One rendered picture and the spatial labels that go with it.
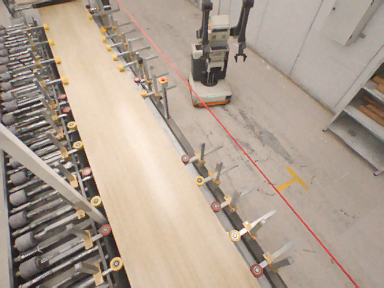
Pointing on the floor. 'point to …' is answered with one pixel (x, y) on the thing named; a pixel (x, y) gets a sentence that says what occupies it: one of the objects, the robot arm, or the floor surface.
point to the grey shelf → (362, 122)
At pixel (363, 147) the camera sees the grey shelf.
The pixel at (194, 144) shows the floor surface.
